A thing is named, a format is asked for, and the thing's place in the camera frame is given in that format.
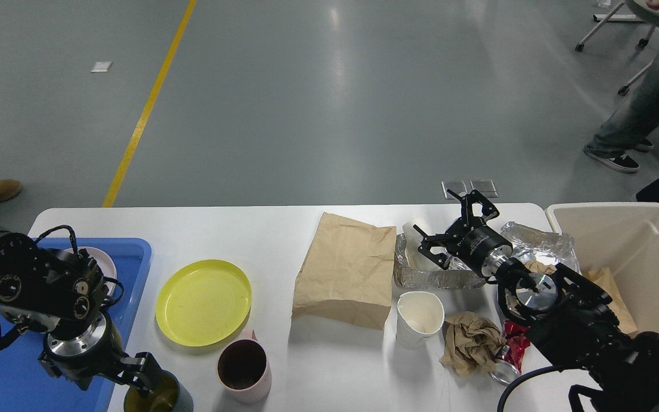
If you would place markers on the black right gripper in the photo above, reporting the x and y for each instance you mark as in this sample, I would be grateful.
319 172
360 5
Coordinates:
475 243

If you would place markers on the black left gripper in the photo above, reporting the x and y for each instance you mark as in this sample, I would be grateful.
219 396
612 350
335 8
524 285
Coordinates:
98 352

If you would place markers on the dark green mug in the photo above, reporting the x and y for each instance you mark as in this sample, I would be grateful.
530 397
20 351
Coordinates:
169 395

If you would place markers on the pink mug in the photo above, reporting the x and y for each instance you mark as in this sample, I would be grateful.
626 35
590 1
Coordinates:
244 370

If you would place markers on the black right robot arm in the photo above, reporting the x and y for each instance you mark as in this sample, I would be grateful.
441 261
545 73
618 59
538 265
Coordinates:
566 315

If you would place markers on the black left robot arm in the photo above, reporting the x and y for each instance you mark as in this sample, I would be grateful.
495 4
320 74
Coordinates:
64 295

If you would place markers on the aluminium foil tray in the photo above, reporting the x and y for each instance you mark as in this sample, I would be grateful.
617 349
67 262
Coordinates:
406 276

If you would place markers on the metal floor socket plates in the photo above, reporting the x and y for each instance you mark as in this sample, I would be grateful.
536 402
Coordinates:
462 187

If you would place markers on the white paper cup in tray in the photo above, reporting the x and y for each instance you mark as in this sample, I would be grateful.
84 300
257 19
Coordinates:
416 259

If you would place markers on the crumpled foil sheet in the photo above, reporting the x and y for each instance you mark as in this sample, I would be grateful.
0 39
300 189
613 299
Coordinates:
545 247

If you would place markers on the blue plastic tray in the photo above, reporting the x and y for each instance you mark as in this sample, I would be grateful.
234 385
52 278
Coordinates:
24 384

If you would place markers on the pink plate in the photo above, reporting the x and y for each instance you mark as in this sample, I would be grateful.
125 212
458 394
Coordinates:
107 266

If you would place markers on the crumpled brown paper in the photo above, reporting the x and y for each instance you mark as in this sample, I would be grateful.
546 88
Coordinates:
471 342

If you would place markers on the red wrapper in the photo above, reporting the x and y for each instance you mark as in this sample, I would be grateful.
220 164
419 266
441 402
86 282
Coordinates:
516 342

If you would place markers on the yellow plate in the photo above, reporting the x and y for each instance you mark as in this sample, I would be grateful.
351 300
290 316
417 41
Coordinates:
203 303

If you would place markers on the brown paper bag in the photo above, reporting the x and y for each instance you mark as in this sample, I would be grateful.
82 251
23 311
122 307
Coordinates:
347 272

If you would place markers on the metal can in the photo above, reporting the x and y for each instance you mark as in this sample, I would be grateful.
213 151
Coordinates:
504 372

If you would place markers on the brown paper in bin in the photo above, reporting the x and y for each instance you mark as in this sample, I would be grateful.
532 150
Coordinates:
604 278

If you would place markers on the beige plastic bin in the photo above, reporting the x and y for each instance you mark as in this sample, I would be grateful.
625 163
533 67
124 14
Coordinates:
623 237

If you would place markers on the white floor marker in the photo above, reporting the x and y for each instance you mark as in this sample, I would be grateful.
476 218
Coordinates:
101 67

